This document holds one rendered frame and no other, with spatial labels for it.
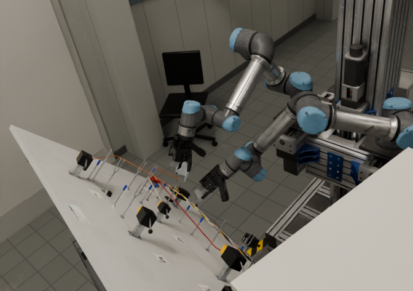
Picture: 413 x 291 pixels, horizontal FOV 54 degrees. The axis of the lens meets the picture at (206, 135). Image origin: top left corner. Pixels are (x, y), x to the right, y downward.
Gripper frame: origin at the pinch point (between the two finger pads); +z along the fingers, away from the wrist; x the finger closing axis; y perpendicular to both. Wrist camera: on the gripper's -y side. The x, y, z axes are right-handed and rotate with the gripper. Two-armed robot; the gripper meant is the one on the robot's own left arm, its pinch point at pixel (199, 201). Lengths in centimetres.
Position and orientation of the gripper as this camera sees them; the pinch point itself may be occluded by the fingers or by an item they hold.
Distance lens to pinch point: 200.7
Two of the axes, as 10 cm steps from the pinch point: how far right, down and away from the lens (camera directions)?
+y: -6.8, -7.3, 1.0
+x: -3.0, 1.4, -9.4
